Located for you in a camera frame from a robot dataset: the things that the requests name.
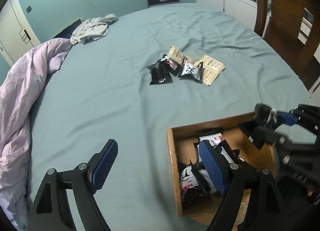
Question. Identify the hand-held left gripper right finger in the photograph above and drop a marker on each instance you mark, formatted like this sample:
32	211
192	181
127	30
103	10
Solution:
212	166

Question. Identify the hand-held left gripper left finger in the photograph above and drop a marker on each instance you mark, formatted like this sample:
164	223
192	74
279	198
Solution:
103	168

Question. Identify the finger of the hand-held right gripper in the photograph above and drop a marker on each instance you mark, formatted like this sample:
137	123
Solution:
257	133
285	118

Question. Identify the pile of snack packets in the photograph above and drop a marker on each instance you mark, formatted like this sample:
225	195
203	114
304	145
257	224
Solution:
190	178
191	70

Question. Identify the cardboard box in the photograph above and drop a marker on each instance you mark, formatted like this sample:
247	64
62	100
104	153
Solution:
172	166

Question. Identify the teal bed sheet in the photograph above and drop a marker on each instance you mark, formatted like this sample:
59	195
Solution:
112	101

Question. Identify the wooden chair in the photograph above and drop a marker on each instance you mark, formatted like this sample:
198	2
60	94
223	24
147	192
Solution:
287	20

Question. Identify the purple duvet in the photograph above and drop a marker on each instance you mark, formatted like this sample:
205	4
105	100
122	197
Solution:
22	111

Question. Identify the grey crumpled cloth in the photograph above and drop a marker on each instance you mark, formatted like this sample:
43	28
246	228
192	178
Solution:
92	29

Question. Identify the dark cloth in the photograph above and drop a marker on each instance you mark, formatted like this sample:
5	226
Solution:
66	32

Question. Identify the black box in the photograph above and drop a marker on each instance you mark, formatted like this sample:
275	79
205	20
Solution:
163	1

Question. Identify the white door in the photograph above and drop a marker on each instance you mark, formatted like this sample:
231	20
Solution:
15	28

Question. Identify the grey light switch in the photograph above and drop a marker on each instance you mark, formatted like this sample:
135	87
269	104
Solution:
29	9

